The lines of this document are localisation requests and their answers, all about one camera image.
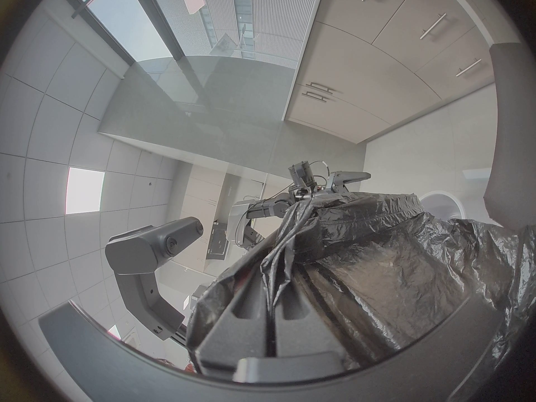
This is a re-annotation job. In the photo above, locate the white trash bin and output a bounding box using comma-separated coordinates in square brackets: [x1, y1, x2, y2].
[419, 190, 467, 222]

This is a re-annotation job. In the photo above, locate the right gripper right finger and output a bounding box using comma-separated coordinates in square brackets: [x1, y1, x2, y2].
[271, 264, 352, 382]

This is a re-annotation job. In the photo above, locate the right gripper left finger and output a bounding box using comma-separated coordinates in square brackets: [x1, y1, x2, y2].
[197, 271, 271, 382]

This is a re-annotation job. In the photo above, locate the window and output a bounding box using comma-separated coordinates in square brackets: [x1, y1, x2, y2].
[59, 0, 331, 64]

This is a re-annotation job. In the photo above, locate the black plastic bag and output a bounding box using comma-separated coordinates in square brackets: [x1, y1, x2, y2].
[186, 190, 536, 372]

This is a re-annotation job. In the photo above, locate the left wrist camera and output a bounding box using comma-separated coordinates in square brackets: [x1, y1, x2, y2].
[288, 162, 315, 189]

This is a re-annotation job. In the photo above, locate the square ceiling light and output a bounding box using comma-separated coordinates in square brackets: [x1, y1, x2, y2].
[65, 166, 105, 215]

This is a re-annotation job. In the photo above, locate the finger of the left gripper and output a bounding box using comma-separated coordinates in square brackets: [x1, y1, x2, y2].
[329, 172, 372, 193]

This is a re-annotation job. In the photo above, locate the beige cabinet with drawers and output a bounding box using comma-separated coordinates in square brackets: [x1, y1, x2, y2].
[283, 0, 497, 143]

